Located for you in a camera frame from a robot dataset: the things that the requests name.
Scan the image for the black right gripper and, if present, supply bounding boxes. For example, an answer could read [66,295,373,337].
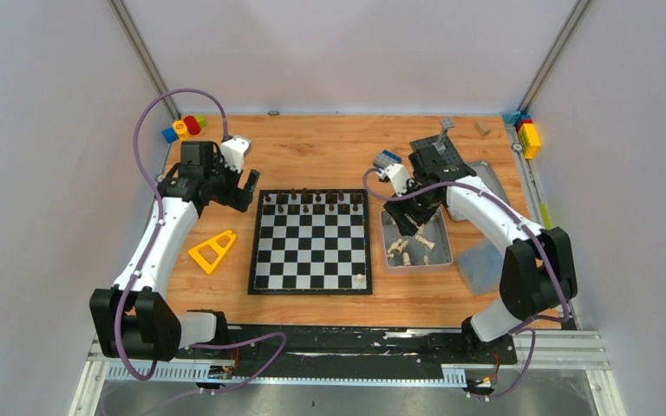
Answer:
[384,178,440,236]

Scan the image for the metal tin box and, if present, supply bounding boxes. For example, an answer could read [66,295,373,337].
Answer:
[380,211,454,275]

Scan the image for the black white chessboard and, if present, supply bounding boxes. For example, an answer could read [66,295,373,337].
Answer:
[247,189,374,296]

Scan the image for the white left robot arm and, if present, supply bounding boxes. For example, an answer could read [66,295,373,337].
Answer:
[89,135,259,361]

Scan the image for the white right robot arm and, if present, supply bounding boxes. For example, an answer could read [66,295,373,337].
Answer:
[372,146,578,362]

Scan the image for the yellow triangular plastic stand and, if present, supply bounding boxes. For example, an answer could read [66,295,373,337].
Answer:
[188,230,238,275]

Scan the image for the blue grey toy brick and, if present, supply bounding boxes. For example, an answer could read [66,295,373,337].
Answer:
[373,149,402,171]

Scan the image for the blue plastic bag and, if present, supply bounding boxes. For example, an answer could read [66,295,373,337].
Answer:
[455,239,503,296]

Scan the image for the coloured toy cylinders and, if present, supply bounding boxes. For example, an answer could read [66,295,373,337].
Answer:
[161,115,207,144]

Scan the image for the small wooden block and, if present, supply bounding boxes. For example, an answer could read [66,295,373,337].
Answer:
[473,120,492,137]

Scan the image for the coloured toy brick stack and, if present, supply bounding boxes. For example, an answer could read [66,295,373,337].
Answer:
[502,112,542,159]

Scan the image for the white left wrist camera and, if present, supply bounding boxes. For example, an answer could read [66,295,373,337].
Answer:
[219,135,252,173]

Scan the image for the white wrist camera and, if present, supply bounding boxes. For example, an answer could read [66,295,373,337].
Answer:
[382,163,412,197]
[219,135,252,173]

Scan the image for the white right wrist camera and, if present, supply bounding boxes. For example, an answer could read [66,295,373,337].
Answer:
[382,163,412,197]

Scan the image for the grey brick baseplate with post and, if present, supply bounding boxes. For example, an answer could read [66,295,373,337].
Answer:
[409,117,465,165]

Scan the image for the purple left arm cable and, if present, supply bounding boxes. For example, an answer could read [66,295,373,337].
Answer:
[113,88,288,395]

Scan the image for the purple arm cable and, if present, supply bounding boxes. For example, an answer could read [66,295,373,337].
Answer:
[113,88,288,395]
[362,167,572,402]

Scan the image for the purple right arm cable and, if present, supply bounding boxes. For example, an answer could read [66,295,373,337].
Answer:
[362,167,572,402]

